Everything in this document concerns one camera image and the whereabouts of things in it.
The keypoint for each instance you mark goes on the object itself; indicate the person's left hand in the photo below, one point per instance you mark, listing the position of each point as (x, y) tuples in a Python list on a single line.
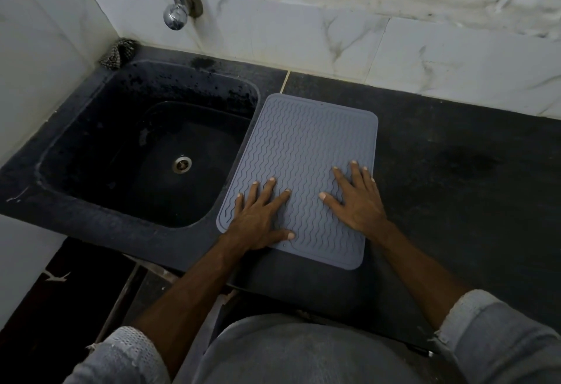
[(258, 217)]

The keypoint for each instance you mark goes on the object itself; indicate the person's right hand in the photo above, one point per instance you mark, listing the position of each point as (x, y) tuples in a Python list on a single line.
[(361, 206)]

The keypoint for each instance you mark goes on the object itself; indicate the grey ribbed silicone mat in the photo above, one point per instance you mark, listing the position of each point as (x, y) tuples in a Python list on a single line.
[(302, 142)]

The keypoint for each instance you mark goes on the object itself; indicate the black white checked cloth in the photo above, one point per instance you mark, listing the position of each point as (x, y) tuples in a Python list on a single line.
[(118, 54)]

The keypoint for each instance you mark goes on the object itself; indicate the person's right forearm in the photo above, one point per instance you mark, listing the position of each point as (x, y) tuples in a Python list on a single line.
[(420, 278)]

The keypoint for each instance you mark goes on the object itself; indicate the person's left forearm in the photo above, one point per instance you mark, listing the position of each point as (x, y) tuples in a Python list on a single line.
[(188, 305)]

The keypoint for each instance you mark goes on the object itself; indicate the round metal sink drain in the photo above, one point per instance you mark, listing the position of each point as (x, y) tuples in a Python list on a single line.
[(182, 164)]

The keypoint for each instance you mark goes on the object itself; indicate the black kitchen sink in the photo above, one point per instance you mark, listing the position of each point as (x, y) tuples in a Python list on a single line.
[(144, 147)]

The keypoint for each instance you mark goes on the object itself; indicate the grey shirt body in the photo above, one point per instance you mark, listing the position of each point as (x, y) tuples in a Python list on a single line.
[(307, 353)]

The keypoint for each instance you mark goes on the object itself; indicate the grey shirt right sleeve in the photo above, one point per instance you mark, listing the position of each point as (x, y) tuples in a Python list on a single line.
[(495, 344)]

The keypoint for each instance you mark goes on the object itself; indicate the white mesh left sleeve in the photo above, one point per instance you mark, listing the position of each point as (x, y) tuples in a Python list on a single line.
[(118, 359)]

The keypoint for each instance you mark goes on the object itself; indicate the stained marble window sill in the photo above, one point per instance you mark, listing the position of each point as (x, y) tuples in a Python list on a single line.
[(394, 0)]

